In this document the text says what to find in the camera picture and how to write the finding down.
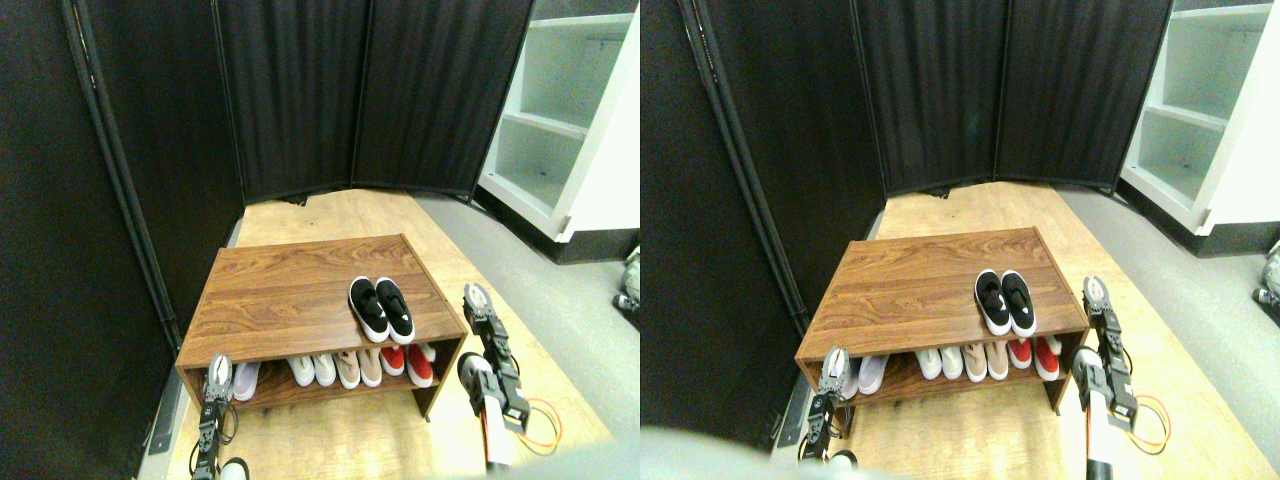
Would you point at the black shoe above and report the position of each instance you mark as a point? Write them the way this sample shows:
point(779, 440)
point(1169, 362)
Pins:
point(1021, 304)
point(397, 312)
point(366, 308)
point(992, 302)

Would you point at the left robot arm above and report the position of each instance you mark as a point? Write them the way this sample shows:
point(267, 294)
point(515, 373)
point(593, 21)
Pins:
point(818, 440)
point(208, 445)

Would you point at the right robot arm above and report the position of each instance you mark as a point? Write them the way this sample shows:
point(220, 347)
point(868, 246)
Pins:
point(495, 410)
point(1105, 420)

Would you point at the dark curtain stand foot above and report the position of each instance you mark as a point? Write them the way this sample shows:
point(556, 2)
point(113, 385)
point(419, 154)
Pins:
point(790, 425)
point(160, 430)

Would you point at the pale lilac shoe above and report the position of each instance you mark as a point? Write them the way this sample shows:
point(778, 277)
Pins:
point(248, 380)
point(873, 373)

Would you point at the white shoe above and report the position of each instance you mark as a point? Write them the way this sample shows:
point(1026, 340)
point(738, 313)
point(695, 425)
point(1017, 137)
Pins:
point(302, 372)
point(930, 364)
point(952, 362)
point(325, 370)

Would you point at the beige shoe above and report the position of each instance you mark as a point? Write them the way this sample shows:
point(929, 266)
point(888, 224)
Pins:
point(370, 368)
point(974, 363)
point(997, 360)
point(347, 370)

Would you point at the brown shoe rack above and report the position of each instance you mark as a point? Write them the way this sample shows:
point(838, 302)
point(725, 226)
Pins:
point(920, 290)
point(290, 290)

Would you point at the grey and black object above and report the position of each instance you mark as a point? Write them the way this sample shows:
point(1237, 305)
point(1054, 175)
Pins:
point(630, 285)
point(1270, 285)

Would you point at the white shelf unit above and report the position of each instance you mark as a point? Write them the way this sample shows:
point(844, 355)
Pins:
point(1250, 150)
point(600, 150)

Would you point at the black curtain stand pole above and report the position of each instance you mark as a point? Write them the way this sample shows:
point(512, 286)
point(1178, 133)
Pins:
point(122, 165)
point(745, 165)

